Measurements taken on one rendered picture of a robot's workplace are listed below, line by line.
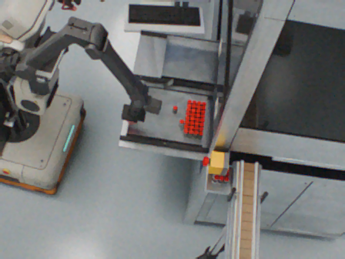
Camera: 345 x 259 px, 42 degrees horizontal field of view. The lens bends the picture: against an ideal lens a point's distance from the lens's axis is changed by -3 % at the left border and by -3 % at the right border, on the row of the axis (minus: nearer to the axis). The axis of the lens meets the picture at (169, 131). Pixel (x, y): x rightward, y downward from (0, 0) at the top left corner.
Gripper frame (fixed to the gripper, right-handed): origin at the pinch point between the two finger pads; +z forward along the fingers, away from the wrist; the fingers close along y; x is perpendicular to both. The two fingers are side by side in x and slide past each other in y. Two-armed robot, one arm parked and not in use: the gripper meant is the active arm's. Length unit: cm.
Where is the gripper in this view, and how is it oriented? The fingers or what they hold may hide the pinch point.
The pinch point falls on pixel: (130, 122)
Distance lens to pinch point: 207.0
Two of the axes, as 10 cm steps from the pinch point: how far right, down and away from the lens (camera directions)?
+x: 1.2, -8.6, 5.0
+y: 9.6, 2.2, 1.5
